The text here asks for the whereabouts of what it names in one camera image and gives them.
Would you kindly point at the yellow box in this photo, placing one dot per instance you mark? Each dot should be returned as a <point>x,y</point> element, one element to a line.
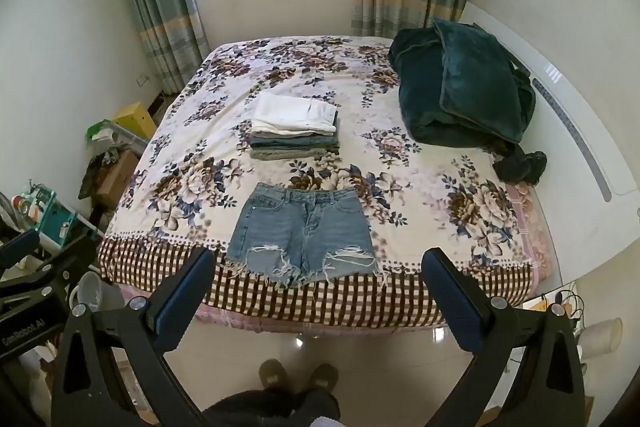
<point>136,118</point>

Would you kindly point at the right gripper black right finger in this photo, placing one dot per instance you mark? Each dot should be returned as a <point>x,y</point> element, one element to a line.
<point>548,389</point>

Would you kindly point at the brown cardboard box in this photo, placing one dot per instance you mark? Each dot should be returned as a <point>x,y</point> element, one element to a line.
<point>117,179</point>

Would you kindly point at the white folded pants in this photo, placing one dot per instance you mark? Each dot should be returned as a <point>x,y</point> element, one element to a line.
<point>287,115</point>

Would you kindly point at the blue denim shorts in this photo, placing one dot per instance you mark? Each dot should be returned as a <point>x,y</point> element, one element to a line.
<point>295,237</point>

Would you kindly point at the teal storage rack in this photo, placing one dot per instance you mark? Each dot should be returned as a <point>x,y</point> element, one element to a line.
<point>57,224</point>

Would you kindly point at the left dark slipper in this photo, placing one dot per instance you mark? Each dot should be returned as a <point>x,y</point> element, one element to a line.
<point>273,374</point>

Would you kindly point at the white headboard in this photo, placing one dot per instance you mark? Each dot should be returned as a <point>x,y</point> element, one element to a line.
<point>587,193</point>

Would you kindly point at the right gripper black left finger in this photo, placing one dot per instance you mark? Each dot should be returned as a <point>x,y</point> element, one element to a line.
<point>88,389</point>

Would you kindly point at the dark slipper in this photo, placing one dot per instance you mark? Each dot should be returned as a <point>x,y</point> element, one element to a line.
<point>273,374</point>
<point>324,377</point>

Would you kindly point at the white bedside lamp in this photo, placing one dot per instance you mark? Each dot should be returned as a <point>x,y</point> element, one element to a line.
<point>599,339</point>

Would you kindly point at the white bucket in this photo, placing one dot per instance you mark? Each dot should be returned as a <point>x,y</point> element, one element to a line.
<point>95,294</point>

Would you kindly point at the right dark slipper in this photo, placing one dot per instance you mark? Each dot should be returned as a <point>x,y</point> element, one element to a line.
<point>324,377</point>

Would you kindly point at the dark green plush blanket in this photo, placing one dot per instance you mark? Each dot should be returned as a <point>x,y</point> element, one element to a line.
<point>459,88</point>

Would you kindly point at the floral bed blanket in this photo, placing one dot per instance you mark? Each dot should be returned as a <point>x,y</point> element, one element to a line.
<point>199,170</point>

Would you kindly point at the green and white bag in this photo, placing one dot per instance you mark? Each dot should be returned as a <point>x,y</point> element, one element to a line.
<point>102,136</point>

